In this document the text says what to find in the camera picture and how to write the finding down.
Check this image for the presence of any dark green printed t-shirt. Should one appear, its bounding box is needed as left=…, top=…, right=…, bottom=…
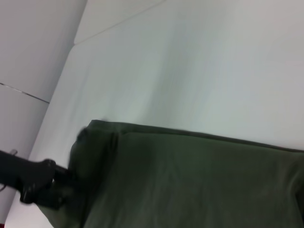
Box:
left=38, top=120, right=304, bottom=228

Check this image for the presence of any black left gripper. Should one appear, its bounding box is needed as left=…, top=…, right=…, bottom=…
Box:
left=0, top=149, right=77, bottom=210

